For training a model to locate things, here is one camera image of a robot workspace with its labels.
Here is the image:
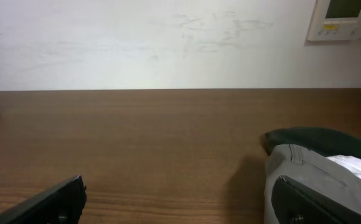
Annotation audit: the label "white garment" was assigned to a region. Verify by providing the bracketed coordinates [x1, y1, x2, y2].
[327, 155, 361, 179]

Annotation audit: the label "grey-green shorts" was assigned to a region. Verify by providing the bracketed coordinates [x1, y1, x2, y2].
[264, 144, 361, 223]

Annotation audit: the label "white wall control panel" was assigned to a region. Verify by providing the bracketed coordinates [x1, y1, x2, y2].
[306, 0, 361, 41]

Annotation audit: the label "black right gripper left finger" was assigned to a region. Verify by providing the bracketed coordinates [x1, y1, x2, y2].
[0, 175, 87, 224]

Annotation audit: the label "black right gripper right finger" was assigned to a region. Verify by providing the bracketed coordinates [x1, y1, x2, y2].
[271, 175, 361, 224]

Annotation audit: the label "dark green garment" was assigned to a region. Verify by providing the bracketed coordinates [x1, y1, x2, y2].
[261, 127, 361, 159]

